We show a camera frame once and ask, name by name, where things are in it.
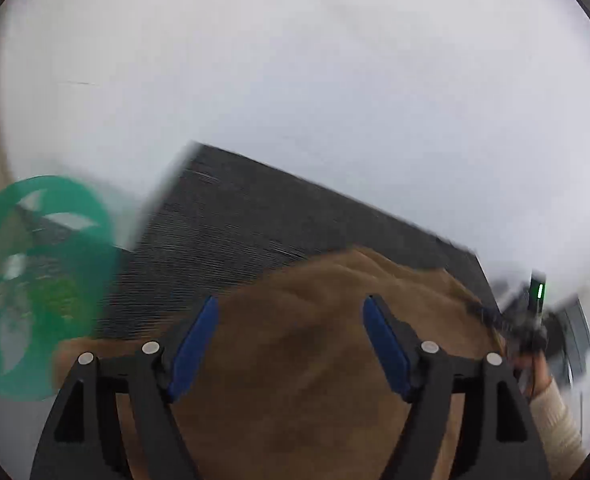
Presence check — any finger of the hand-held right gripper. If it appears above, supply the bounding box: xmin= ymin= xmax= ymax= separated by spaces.
xmin=468 ymin=300 xmax=513 ymax=343

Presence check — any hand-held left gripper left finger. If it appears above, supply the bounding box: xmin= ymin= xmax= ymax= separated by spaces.
xmin=30 ymin=295 xmax=221 ymax=480

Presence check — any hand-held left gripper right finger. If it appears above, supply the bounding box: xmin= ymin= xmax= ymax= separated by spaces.
xmin=362 ymin=294 xmax=551 ymax=480

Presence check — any person's right hand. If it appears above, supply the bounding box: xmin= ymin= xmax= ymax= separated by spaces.
xmin=512 ymin=352 xmax=553 ymax=396

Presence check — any person's right forearm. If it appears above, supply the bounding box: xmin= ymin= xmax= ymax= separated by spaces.
xmin=528 ymin=377 xmax=588 ymax=480

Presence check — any brown fleece garment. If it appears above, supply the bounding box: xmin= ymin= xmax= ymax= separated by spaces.
xmin=52 ymin=246 xmax=508 ymax=480

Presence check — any black dotted floral tablecloth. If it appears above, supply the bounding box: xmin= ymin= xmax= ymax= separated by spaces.
xmin=92 ymin=141 xmax=506 ymax=348

